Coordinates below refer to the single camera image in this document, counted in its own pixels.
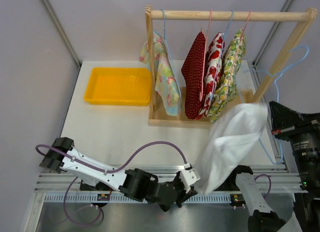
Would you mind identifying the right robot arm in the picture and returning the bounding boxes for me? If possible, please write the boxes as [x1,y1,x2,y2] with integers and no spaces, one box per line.
[227,101,320,231]

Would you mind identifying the wooden clothes rack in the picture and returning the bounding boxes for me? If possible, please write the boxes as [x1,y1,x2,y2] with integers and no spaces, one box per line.
[145,6,318,128]

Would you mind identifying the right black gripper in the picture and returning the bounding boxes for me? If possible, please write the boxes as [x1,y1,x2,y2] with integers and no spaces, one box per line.
[272,100,320,188]

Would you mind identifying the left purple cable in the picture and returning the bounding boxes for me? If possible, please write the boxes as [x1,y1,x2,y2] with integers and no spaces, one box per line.
[34,141,188,175]

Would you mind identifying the red poppy print garment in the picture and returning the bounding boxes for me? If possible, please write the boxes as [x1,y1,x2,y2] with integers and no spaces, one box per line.
[196,32,225,120]

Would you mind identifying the blue wire hanger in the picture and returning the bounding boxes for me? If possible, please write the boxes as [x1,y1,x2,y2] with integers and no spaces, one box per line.
[208,10,236,104]
[160,9,182,97]
[258,45,310,165]

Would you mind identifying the aluminium rail frame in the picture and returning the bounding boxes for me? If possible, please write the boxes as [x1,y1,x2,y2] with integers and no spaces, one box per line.
[24,101,320,232]

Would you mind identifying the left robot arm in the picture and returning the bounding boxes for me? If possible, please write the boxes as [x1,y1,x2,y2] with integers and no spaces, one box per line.
[35,137,201,211]

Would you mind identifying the red polka dot garment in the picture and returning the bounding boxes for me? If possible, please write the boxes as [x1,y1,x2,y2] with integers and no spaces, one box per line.
[181,31,205,120]

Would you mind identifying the pastel floral garment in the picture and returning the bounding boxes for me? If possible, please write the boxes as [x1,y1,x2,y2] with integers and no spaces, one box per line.
[153,31,181,117]

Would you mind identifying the white skirt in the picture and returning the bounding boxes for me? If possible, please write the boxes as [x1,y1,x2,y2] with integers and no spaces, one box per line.
[193,103,268,194]

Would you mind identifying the yellow plastic tray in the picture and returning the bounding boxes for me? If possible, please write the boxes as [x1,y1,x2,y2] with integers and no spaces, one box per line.
[83,67,152,106]

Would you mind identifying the lemon print skirt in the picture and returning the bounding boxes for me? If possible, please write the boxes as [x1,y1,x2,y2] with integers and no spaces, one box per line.
[208,28,247,123]

